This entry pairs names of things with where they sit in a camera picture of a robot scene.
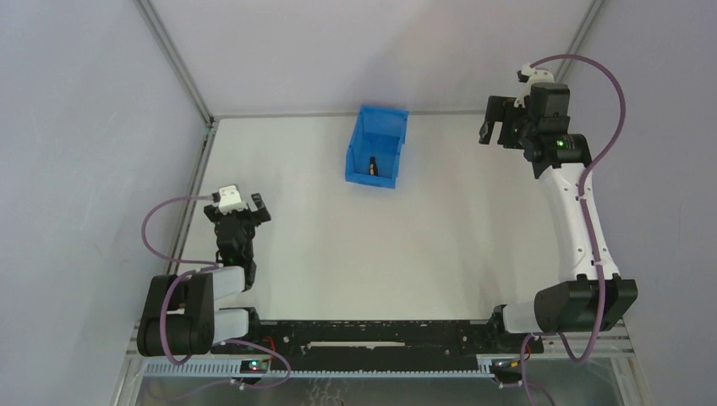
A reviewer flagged black yellow handled screwdriver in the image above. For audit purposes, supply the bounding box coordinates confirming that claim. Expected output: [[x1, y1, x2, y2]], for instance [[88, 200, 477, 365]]
[[369, 156, 378, 176]]

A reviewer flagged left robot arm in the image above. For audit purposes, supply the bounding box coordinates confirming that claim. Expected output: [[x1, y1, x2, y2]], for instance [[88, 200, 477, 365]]
[[136, 185, 271, 365]]

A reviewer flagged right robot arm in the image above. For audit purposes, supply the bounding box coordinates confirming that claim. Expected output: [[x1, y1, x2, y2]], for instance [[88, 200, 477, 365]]
[[479, 83, 638, 334]]

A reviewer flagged blue plastic storage bin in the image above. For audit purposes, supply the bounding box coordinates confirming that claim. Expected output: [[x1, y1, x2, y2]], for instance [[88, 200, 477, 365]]
[[344, 105, 409, 189]]

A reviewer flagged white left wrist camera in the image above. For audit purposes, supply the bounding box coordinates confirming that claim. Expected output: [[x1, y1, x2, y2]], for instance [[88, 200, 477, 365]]
[[212, 184, 248, 214]]

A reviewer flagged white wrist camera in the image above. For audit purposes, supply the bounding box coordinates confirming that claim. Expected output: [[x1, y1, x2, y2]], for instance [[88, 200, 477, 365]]
[[513, 63, 555, 107], [212, 184, 248, 214]]

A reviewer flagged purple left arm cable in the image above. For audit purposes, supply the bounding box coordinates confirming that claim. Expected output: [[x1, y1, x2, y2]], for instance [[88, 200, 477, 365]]
[[140, 195, 293, 391]]

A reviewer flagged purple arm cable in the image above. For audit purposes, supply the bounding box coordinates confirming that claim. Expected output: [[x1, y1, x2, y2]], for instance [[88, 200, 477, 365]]
[[492, 53, 627, 406], [140, 195, 293, 391]]

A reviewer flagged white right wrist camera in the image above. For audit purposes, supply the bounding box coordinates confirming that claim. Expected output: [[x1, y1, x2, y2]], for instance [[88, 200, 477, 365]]
[[513, 63, 555, 107]]

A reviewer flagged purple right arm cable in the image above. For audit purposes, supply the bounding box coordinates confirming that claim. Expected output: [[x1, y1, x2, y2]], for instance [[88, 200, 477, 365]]
[[492, 53, 627, 406]]

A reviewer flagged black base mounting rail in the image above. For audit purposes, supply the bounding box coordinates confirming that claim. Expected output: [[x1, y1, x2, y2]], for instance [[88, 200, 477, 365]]
[[211, 319, 526, 370]]

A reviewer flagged grey slotted cable duct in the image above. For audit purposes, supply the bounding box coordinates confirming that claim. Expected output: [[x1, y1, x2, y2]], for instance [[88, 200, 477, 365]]
[[144, 359, 494, 378]]

